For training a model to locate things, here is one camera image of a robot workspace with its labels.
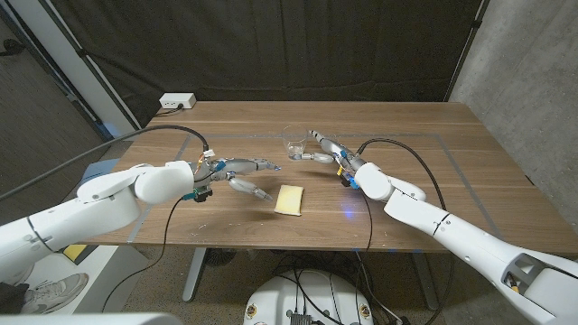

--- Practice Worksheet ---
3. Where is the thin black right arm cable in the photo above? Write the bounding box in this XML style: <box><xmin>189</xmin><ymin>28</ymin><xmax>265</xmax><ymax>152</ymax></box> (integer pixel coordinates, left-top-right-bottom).
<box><xmin>354</xmin><ymin>188</ymin><xmax>374</xmax><ymax>317</ymax></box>

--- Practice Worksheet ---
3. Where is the white pillar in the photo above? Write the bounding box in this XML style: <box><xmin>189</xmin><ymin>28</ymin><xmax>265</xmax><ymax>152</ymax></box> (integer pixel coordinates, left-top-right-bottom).
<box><xmin>8</xmin><ymin>0</ymin><xmax>141</xmax><ymax>142</ymax></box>

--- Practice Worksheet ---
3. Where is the white power strip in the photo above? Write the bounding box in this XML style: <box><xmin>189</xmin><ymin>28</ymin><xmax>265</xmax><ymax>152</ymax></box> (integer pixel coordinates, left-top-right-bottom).
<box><xmin>158</xmin><ymin>92</ymin><xmax>198</xmax><ymax>110</ymax></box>

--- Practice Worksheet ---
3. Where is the grey white sneaker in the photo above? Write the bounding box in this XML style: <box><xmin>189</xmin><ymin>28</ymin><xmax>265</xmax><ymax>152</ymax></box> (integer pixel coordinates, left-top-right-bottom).
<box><xmin>20</xmin><ymin>272</ymin><xmax>90</xmax><ymax>315</ymax></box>

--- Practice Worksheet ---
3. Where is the black backdrop curtain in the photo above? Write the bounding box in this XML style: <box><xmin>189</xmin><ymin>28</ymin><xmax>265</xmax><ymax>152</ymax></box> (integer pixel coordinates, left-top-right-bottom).
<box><xmin>49</xmin><ymin>0</ymin><xmax>484</xmax><ymax>130</ymax></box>

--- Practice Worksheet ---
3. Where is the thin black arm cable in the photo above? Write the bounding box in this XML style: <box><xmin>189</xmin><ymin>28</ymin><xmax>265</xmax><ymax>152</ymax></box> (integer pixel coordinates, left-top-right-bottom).
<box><xmin>354</xmin><ymin>188</ymin><xmax>374</xmax><ymax>317</ymax></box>
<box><xmin>101</xmin><ymin>197</ymin><xmax>184</xmax><ymax>313</ymax></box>

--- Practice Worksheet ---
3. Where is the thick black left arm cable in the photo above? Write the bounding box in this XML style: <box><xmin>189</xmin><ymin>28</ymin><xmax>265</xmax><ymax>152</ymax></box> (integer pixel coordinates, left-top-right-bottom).
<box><xmin>0</xmin><ymin>124</ymin><xmax>211</xmax><ymax>202</ymax></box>

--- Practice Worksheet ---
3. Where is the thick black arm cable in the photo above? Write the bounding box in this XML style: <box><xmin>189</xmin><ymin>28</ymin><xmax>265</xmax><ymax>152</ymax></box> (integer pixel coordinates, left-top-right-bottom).
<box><xmin>0</xmin><ymin>124</ymin><xmax>211</xmax><ymax>202</ymax></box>
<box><xmin>355</xmin><ymin>137</ymin><xmax>456</xmax><ymax>325</ymax></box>

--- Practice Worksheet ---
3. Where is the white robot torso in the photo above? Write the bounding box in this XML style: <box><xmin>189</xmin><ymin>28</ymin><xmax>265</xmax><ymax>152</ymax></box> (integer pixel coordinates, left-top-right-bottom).
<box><xmin>0</xmin><ymin>312</ymin><xmax>184</xmax><ymax>325</ymax></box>

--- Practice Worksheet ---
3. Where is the black backdrop stand pole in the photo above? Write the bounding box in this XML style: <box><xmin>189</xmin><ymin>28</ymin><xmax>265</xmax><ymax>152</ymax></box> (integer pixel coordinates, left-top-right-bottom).
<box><xmin>47</xmin><ymin>0</ymin><xmax>144</xmax><ymax>135</ymax></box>
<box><xmin>444</xmin><ymin>0</ymin><xmax>491</xmax><ymax>103</ymax></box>

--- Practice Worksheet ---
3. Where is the black door handle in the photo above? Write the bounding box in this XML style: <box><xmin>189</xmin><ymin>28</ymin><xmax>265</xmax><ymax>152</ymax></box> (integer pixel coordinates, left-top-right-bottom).
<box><xmin>0</xmin><ymin>39</ymin><xmax>26</xmax><ymax>58</ymax></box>

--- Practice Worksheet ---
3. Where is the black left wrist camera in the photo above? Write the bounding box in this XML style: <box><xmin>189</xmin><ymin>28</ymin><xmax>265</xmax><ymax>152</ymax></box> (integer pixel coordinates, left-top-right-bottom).
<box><xmin>182</xmin><ymin>187</ymin><xmax>213</xmax><ymax>203</ymax></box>

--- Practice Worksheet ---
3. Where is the grey table leg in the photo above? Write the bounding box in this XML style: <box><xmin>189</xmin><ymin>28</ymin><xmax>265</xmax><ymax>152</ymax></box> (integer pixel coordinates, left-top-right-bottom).
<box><xmin>410</xmin><ymin>252</ymin><xmax>440</xmax><ymax>311</ymax></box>
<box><xmin>182</xmin><ymin>246</ymin><xmax>209</xmax><ymax>302</ymax></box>

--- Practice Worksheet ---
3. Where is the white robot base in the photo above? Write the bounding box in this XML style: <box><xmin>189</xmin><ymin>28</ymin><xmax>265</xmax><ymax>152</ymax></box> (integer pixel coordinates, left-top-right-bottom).
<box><xmin>243</xmin><ymin>269</ymin><xmax>375</xmax><ymax>325</ymax></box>

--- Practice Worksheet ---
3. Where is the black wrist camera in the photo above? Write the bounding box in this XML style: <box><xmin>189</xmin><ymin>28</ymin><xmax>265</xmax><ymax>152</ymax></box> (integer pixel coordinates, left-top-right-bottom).
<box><xmin>337</xmin><ymin>166</ymin><xmax>360</xmax><ymax>190</ymax></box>
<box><xmin>182</xmin><ymin>187</ymin><xmax>213</xmax><ymax>203</ymax></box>

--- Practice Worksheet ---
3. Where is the yellow black floor mat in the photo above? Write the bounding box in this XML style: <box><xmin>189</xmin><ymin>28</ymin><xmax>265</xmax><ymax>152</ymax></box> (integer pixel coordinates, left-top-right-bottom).
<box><xmin>62</xmin><ymin>243</ymin><xmax>87</xmax><ymax>263</ymax></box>

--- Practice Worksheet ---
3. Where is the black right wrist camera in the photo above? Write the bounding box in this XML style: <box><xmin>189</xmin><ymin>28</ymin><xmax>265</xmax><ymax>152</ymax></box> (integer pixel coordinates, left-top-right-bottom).
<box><xmin>337</xmin><ymin>166</ymin><xmax>360</xmax><ymax>190</ymax></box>

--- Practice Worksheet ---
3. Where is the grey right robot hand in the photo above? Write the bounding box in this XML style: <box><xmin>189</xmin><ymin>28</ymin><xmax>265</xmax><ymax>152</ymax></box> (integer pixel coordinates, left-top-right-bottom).
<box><xmin>291</xmin><ymin>129</ymin><xmax>367</xmax><ymax>172</ymax></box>

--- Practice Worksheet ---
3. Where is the light blue stool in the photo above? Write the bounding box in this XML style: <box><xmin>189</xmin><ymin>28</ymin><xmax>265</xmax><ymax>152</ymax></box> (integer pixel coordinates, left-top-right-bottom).
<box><xmin>83</xmin><ymin>157</ymin><xmax>121</xmax><ymax>181</ymax></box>

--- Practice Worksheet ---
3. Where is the clear glass cup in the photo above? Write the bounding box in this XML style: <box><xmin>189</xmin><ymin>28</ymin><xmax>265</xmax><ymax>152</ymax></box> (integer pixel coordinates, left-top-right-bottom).
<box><xmin>281</xmin><ymin>125</ymin><xmax>309</xmax><ymax>161</ymax></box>

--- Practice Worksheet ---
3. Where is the yellow sponge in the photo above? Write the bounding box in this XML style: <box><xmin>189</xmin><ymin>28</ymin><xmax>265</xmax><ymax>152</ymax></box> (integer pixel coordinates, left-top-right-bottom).
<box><xmin>273</xmin><ymin>184</ymin><xmax>305</xmax><ymax>218</ymax></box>

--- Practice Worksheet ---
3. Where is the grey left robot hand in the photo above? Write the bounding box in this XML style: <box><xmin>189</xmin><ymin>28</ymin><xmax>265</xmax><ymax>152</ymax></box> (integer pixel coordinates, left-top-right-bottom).
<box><xmin>193</xmin><ymin>157</ymin><xmax>282</xmax><ymax>202</ymax></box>

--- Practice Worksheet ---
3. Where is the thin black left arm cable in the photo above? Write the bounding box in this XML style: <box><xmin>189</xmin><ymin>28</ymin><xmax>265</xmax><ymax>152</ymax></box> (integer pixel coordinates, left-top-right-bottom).
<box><xmin>101</xmin><ymin>197</ymin><xmax>184</xmax><ymax>313</ymax></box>

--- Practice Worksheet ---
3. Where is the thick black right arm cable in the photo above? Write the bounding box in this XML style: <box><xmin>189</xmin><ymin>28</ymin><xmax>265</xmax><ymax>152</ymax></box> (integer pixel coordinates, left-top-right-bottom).
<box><xmin>355</xmin><ymin>137</ymin><xmax>456</xmax><ymax>325</ymax></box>

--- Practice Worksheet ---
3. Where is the white flat floor board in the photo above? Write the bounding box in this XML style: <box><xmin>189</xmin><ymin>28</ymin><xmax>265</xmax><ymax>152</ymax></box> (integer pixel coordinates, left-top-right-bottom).
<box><xmin>26</xmin><ymin>246</ymin><xmax>150</xmax><ymax>315</ymax></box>

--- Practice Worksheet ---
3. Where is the black power cable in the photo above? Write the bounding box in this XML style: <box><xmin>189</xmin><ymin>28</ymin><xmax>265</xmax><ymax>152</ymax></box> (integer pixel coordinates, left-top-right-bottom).
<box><xmin>153</xmin><ymin>104</ymin><xmax>184</xmax><ymax>118</ymax></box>

